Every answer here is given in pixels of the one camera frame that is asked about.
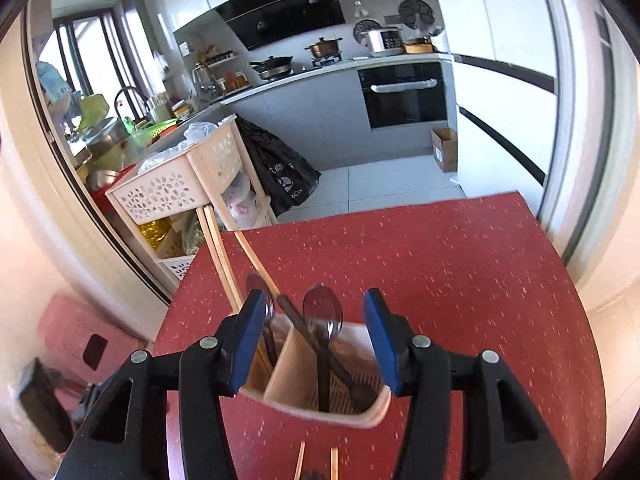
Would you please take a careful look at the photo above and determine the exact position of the white plastic bag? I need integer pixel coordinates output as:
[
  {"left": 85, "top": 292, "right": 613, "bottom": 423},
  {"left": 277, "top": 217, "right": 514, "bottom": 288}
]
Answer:
[
  {"left": 182, "top": 121, "right": 217, "bottom": 148},
  {"left": 222, "top": 170, "right": 273, "bottom": 231}
]

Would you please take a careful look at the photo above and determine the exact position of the spice rack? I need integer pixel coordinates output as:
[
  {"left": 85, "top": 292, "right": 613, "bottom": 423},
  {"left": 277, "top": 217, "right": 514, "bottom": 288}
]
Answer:
[{"left": 197, "top": 47, "right": 251, "bottom": 96}]

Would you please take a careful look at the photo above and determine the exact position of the white plastic utensil holder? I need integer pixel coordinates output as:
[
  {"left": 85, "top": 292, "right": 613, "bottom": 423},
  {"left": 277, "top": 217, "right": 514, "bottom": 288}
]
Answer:
[{"left": 237, "top": 310, "right": 392, "bottom": 430}]

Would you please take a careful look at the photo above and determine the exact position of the black range hood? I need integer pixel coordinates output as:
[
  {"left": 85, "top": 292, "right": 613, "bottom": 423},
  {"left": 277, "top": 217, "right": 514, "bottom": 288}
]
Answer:
[{"left": 212, "top": 0, "right": 347, "bottom": 52}]

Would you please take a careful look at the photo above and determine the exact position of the dark box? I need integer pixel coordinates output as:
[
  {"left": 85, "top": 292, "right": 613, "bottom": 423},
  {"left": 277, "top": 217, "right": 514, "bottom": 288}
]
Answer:
[{"left": 19, "top": 358, "right": 77, "bottom": 453}]

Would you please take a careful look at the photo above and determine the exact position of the white refrigerator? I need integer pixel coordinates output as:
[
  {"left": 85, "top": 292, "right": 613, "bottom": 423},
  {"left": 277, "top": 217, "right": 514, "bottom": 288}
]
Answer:
[{"left": 425, "top": 0, "right": 558, "bottom": 211}]

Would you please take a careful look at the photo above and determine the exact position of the gold foil bag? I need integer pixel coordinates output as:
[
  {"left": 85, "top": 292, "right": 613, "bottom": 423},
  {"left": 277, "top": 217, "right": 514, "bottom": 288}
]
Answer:
[{"left": 137, "top": 217, "right": 173, "bottom": 253}]

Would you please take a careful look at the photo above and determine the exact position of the grey kitchen counter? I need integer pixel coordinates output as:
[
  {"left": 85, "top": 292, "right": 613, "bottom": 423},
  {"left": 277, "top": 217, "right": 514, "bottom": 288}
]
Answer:
[{"left": 145, "top": 52, "right": 453, "bottom": 171}]

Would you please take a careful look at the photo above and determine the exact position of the large round black rack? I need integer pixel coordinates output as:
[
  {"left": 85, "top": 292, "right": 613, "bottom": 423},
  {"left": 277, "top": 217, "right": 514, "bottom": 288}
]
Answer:
[{"left": 398, "top": 0, "right": 435, "bottom": 31}]

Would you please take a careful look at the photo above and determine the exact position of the steel pot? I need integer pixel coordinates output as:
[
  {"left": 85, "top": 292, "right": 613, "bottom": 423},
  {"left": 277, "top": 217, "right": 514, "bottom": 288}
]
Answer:
[{"left": 82, "top": 117, "right": 126, "bottom": 158}]

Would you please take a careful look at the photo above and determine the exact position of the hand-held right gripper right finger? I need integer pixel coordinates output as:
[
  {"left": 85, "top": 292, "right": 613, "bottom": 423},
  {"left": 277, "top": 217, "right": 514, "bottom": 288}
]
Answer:
[{"left": 362, "top": 288, "right": 573, "bottom": 480}]

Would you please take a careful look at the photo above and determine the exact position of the black kitchen faucet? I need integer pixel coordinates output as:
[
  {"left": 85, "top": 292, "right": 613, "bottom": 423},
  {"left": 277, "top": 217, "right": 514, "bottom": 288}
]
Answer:
[{"left": 114, "top": 86, "right": 151, "bottom": 123}]

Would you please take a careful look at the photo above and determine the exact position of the black plastic bag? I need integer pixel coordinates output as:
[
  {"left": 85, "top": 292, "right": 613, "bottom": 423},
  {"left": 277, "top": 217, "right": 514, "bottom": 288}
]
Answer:
[{"left": 235, "top": 115, "right": 322, "bottom": 216}]

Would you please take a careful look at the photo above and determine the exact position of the black built-in oven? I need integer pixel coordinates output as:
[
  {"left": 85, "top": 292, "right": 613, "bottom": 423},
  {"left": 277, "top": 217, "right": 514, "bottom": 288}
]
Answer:
[{"left": 357, "top": 62, "right": 448, "bottom": 131}]

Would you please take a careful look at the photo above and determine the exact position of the cream plastic storage cart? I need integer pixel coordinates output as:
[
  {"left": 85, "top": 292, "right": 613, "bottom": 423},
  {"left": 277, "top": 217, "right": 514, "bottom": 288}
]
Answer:
[{"left": 105, "top": 115, "right": 281, "bottom": 296}]

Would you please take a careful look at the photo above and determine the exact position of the copper cooking pot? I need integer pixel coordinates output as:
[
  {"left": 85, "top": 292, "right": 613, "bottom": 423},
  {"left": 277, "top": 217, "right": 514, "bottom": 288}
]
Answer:
[{"left": 305, "top": 36, "right": 344, "bottom": 59}]

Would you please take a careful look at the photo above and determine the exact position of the cardboard box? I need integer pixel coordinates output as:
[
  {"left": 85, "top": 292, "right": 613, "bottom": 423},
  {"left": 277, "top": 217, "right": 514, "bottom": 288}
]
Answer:
[{"left": 431, "top": 127, "right": 459, "bottom": 173}]

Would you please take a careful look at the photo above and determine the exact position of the small round black rack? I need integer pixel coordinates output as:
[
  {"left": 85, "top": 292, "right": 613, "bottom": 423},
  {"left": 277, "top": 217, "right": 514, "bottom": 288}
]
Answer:
[{"left": 353, "top": 19, "right": 382, "bottom": 43}]

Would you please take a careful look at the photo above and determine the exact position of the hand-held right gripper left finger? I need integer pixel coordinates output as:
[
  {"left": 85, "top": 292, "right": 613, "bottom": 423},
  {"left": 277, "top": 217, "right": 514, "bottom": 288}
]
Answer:
[{"left": 55, "top": 288, "right": 268, "bottom": 480}]

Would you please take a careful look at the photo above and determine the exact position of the black wok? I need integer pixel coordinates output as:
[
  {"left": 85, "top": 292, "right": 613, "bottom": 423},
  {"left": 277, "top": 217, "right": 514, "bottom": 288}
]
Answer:
[{"left": 249, "top": 55, "right": 295, "bottom": 82}]

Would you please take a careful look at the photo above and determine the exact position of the silver rice cooker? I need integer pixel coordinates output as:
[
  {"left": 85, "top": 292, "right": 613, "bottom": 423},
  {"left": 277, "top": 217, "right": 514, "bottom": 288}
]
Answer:
[{"left": 361, "top": 26, "right": 405, "bottom": 57}]

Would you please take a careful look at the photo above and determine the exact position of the pink plastic stool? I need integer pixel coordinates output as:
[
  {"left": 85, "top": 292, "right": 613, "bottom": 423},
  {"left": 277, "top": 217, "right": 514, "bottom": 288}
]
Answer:
[{"left": 42, "top": 292, "right": 151, "bottom": 386}]

